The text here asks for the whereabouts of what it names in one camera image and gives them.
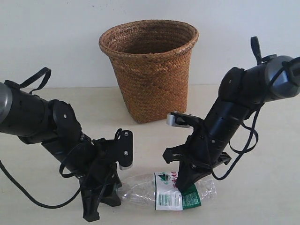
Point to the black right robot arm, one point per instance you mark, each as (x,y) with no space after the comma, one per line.
(241,93)

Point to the clear plastic bottle green label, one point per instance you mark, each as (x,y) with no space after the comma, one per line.
(158,191)

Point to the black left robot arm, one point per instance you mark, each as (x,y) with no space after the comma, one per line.
(54,125)

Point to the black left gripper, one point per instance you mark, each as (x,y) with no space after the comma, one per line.
(97,173)

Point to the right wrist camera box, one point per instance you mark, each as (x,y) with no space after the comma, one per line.
(175,119)

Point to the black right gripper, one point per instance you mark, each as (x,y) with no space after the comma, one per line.
(197,156)

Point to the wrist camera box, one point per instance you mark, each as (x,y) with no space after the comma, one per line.
(125,148)
(175,119)

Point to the brown woven wicker basket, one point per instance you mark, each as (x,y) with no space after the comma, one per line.
(151,62)

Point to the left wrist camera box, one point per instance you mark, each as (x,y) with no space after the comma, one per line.
(125,148)

